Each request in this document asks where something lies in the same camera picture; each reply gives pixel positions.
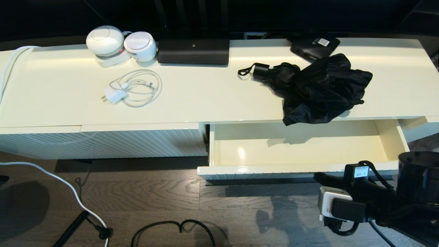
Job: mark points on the small white round device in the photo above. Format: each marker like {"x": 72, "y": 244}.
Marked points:
{"x": 139, "y": 44}

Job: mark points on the white charger plug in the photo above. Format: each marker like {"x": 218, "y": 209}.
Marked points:
{"x": 115, "y": 94}

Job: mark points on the black set-top box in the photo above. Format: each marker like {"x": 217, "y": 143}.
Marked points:
{"x": 308, "y": 46}

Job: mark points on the white flat device base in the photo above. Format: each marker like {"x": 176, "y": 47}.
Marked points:
{"x": 113, "y": 61}

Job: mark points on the large white round device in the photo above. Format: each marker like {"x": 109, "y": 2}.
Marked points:
{"x": 105, "y": 40}

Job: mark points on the white ribbed drawer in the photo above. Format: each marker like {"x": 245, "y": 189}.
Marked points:
{"x": 291, "y": 151}

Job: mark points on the white ribbed TV cabinet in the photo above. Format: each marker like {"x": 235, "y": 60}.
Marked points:
{"x": 223, "y": 96}

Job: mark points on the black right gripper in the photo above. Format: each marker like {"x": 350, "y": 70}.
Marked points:
{"x": 374, "y": 199}

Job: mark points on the white ribbed cabinet front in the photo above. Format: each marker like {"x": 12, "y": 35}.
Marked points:
{"x": 37, "y": 142}
{"x": 144, "y": 142}

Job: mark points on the grey fabric cushion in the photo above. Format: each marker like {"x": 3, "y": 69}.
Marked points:
{"x": 427, "y": 145}

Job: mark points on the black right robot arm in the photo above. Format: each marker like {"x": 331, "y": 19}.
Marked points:
{"x": 418, "y": 178}

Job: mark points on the black folding umbrella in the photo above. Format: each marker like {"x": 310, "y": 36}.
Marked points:
{"x": 322, "y": 89}

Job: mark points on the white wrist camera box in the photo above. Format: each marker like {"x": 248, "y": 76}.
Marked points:
{"x": 324, "y": 204}

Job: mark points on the white wall socket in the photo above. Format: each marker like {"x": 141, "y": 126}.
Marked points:
{"x": 254, "y": 35}

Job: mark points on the black router box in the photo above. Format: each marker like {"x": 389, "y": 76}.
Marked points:
{"x": 193, "y": 51}

